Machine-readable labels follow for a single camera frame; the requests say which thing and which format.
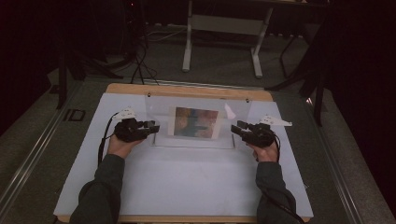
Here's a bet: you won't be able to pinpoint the person's right hand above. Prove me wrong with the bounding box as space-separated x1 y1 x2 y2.
247 140 280 163

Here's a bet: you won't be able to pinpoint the black stand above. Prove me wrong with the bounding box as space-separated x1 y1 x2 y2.
55 36 125 110
264 0 332 128

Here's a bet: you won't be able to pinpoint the white metal desk frame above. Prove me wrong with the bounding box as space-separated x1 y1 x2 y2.
181 0 276 79

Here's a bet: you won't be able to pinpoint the person's left hand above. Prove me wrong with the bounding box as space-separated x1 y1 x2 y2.
106 133 145 160

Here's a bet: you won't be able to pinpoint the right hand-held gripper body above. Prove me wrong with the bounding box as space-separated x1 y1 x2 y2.
246 115 293 148

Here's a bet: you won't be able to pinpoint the pale blue table mat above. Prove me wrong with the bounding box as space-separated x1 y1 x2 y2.
52 92 315 218

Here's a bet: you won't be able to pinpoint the black floor cables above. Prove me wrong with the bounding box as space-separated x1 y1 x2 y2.
130 29 161 86

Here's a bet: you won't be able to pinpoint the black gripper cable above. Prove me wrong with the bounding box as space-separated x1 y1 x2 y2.
260 132 306 224
97 111 121 166

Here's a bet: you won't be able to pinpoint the clear acrylic photo frame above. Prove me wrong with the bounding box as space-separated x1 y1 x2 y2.
144 91 253 150

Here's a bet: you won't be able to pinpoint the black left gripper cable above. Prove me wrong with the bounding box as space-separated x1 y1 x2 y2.
97 111 121 166

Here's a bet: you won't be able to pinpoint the white cable on floor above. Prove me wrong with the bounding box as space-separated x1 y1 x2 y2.
145 22 189 43

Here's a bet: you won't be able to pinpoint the metal floor rail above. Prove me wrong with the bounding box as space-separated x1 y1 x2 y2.
0 79 84 217
302 96 366 224

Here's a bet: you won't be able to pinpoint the photo print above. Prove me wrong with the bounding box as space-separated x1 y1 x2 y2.
167 105 225 140

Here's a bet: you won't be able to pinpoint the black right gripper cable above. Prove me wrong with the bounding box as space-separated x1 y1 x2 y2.
260 132 306 224

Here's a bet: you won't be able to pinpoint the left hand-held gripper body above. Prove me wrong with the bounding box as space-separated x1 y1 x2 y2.
112 106 148 144

